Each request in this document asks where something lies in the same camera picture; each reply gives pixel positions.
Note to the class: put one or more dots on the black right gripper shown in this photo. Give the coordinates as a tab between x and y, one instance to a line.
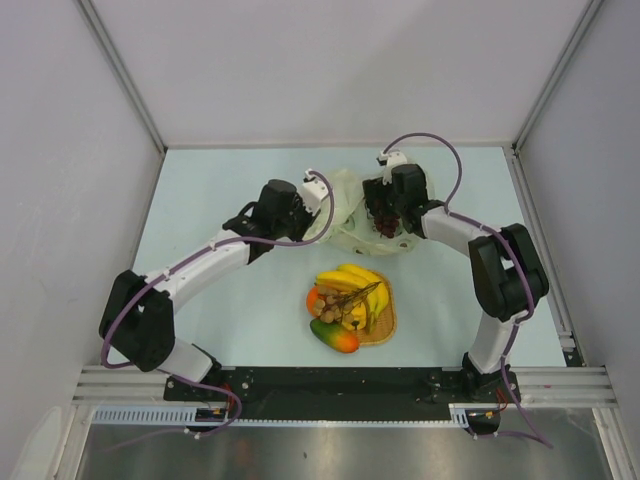
375	189

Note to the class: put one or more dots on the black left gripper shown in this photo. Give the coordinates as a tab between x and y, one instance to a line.
308	218

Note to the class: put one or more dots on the dark red fake grapes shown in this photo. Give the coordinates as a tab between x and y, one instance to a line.
386	225

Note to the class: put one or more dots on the pale green plastic bag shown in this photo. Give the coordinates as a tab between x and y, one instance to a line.
343	220

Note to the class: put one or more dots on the orange fake persimmon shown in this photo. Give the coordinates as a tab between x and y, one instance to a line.
315	303

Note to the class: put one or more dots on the brown fake longan branch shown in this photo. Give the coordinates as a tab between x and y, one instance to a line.
353	309

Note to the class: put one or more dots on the yellow fake banana bunch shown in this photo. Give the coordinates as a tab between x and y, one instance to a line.
351	277

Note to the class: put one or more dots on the green orange fake mango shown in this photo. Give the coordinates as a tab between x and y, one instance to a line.
335	336

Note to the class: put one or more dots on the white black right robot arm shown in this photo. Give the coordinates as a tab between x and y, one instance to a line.
508	277

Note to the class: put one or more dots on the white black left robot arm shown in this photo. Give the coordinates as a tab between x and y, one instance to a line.
139	318

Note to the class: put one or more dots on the orange woven wicker tray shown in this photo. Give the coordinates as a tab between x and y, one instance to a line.
385	330

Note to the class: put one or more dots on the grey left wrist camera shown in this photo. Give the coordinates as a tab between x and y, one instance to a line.
313	191

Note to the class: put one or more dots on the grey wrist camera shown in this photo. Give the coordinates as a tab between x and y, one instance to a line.
388	161
313	191

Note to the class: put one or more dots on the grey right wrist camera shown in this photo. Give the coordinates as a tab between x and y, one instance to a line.
388	161

